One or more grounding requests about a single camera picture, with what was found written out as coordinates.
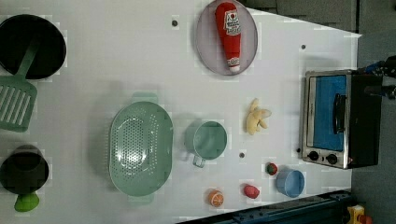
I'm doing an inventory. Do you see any toy orange half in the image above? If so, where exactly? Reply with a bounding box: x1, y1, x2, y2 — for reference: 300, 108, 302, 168
208, 189, 224, 207

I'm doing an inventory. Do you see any green slotted spatula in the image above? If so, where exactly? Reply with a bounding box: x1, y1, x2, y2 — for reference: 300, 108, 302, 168
0, 40, 39, 133

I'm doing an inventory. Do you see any green perforated colander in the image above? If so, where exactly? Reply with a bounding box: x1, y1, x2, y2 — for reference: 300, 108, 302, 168
108, 92, 174, 198

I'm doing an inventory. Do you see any black cylindrical pot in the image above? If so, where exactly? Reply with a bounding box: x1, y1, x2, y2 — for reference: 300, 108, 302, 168
0, 145, 50, 195

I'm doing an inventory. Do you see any yellow red toy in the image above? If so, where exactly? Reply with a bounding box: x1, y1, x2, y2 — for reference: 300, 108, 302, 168
347, 205, 373, 224

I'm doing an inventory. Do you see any grey round plate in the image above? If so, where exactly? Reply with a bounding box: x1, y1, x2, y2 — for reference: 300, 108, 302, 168
195, 0, 258, 76

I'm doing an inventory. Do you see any red plush ketchup bottle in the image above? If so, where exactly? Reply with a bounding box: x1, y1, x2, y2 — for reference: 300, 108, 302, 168
215, 2, 241, 73

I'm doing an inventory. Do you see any silver black toaster oven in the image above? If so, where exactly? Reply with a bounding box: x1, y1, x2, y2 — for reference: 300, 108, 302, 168
302, 70, 383, 169

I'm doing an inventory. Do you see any yellow peeled toy banana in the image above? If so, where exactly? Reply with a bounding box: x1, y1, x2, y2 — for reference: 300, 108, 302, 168
246, 98, 272, 135

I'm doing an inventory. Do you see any black round pan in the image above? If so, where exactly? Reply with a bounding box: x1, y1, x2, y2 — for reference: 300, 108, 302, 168
0, 14, 66, 80

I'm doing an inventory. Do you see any toy strawberry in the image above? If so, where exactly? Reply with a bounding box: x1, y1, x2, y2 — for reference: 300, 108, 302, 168
266, 162, 277, 175

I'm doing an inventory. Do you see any red toy fruit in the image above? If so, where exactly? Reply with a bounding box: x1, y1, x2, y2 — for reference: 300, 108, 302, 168
243, 185, 260, 199

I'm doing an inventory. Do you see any green cup with handle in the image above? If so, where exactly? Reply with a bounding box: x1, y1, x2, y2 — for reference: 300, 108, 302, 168
184, 120, 228, 168

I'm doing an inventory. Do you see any blue metal frame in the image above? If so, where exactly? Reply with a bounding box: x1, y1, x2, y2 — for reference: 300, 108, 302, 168
178, 190, 356, 224

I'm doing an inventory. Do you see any green toy pear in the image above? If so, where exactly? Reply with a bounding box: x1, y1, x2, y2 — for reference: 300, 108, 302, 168
14, 192, 39, 212

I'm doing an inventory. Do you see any blue small bowl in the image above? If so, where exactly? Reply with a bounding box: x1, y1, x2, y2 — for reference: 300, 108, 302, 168
276, 169, 305, 198

